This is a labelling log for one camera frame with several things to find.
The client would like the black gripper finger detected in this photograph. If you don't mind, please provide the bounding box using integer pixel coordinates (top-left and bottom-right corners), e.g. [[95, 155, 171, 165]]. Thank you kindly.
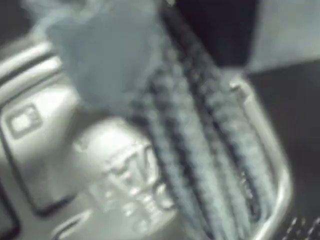
[[174, 0, 320, 73], [24, 0, 163, 111]]

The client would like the black braided charging cable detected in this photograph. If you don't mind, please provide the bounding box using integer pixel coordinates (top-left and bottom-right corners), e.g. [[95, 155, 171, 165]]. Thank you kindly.
[[129, 0, 320, 240]]

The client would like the black square plastic bowl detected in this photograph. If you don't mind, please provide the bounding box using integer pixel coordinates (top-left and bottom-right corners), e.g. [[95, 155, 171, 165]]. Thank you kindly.
[[0, 0, 320, 240]]

